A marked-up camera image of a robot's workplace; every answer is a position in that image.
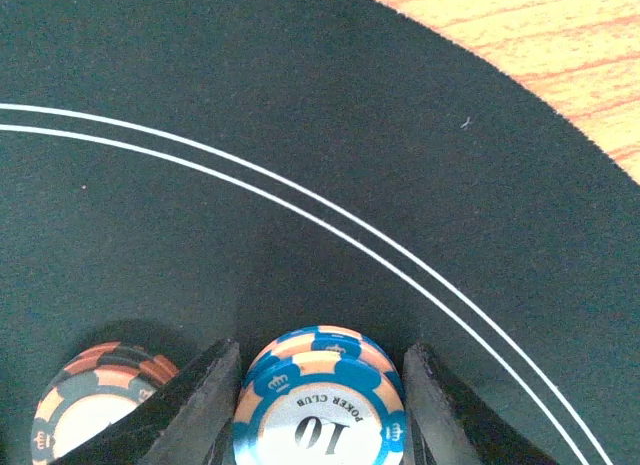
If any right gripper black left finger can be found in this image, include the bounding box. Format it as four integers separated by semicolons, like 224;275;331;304
54;339;241;465

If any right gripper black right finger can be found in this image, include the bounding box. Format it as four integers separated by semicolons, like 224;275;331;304
402;342;556;465

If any orange chip top seat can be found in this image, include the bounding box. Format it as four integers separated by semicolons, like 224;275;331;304
30;341;179;464

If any blue chip top seat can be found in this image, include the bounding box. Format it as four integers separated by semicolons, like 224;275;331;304
233;325;407;465

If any black round poker mat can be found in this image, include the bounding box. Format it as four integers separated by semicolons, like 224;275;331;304
1;0;639;464

